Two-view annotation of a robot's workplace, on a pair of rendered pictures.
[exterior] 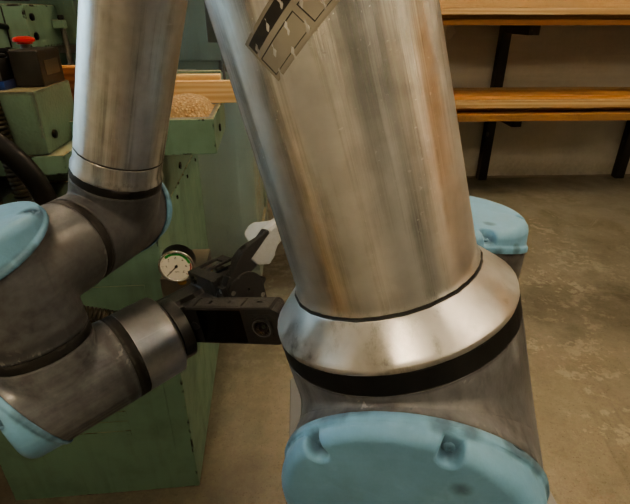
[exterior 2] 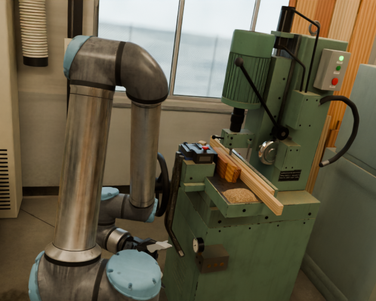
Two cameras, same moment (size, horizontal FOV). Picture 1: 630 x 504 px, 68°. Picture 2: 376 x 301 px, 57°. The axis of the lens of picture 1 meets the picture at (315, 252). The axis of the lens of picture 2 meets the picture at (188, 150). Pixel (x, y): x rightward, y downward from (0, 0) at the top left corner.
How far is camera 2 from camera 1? 103 cm
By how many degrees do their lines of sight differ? 66
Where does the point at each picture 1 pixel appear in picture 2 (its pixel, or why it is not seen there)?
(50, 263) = (104, 205)
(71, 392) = not seen: hidden behind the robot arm
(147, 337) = (111, 237)
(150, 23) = (133, 171)
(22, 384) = not seen: hidden behind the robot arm
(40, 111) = (187, 170)
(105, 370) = (101, 235)
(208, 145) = (224, 212)
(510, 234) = (112, 277)
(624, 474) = not seen: outside the picture
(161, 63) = (136, 180)
